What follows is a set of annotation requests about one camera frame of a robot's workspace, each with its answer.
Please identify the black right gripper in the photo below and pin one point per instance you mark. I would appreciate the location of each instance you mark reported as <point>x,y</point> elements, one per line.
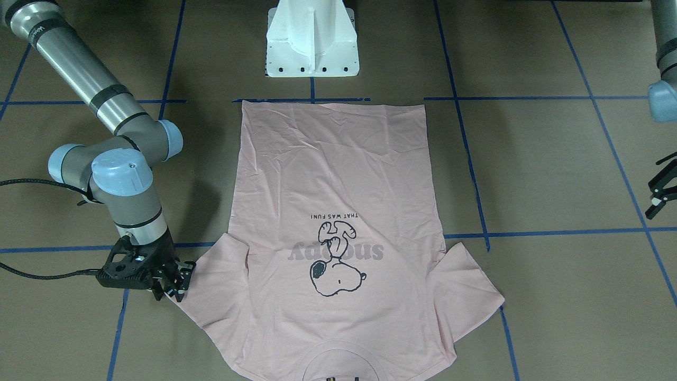
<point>165,257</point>

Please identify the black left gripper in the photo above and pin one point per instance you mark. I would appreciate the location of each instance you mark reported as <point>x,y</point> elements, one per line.
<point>662,187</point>

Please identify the pink Snoopy t-shirt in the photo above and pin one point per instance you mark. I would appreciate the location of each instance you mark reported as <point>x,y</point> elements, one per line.
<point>334,265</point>

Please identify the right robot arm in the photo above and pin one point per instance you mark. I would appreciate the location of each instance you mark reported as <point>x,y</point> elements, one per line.
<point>116,171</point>

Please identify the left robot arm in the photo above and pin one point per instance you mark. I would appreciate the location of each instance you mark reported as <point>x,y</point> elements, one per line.
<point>662,99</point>

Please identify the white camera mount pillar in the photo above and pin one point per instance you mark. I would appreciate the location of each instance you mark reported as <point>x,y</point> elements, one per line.
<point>311,39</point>

